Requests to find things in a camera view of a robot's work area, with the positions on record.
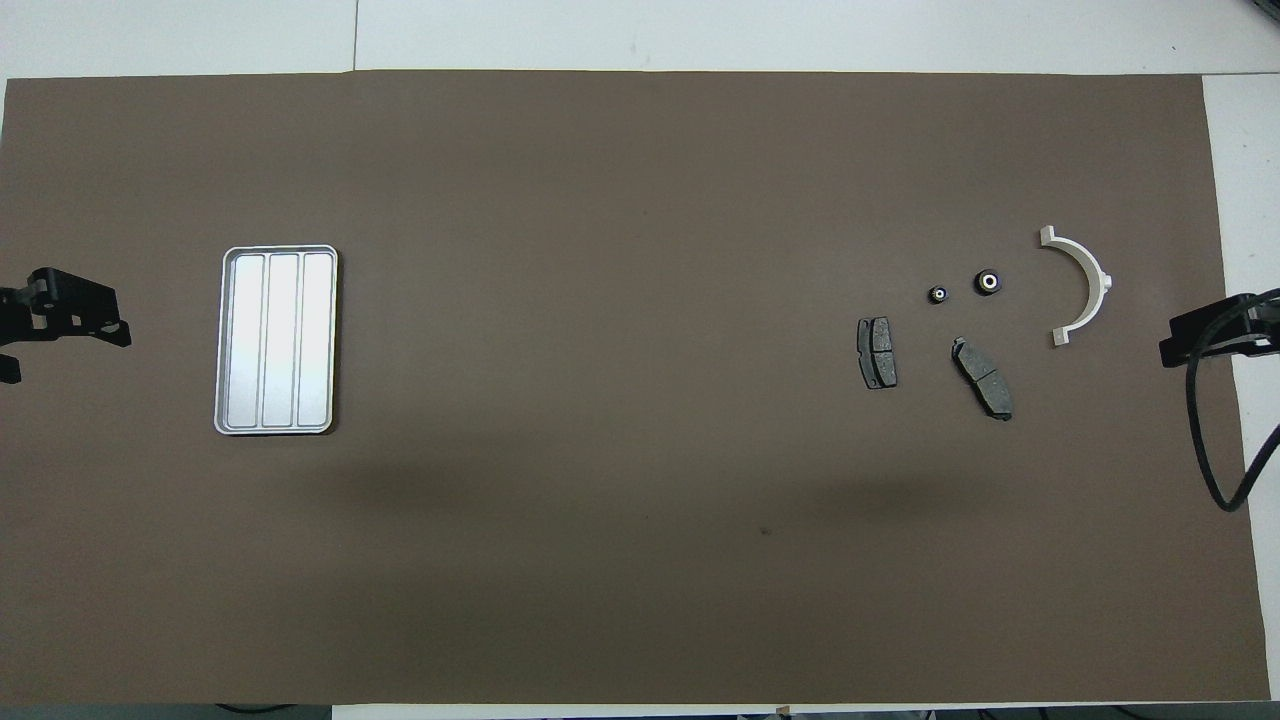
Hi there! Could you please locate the brown table mat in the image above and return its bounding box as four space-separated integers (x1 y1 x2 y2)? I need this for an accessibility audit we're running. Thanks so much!
0 68 1271 706

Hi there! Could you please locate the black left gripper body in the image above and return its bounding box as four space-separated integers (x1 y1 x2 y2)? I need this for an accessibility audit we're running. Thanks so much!
0 268 119 346

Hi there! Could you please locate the short dark brake pad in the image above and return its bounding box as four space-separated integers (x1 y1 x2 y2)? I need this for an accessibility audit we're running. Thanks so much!
856 316 899 391

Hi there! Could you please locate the silver metal tray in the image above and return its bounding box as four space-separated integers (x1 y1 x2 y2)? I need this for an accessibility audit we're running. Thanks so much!
213 244 340 437

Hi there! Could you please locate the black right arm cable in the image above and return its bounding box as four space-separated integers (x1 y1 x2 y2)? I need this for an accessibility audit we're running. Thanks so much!
1185 288 1280 513

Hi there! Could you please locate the long dark brake pad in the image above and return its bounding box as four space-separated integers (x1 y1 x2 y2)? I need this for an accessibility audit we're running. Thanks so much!
950 336 1015 423

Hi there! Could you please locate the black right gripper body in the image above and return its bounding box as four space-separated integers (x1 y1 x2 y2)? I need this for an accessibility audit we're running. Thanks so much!
1170 292 1280 351

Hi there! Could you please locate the white semicircular bracket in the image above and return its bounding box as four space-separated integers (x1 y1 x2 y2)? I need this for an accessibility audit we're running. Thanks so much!
1038 225 1114 350

